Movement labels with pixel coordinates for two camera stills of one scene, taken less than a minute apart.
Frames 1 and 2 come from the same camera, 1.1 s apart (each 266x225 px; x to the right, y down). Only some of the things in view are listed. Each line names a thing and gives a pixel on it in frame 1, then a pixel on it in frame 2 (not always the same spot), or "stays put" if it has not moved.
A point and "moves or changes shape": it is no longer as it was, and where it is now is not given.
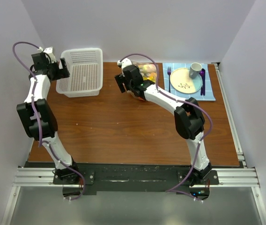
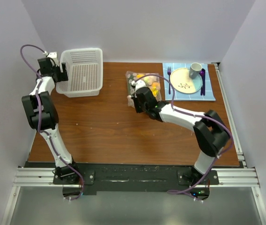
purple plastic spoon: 201,72 stays put
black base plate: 91,178 stays put
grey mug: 195,69 stays put
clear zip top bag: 149,71 moves or changes shape
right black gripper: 120,80 → 137,109
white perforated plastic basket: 85,66 stays put
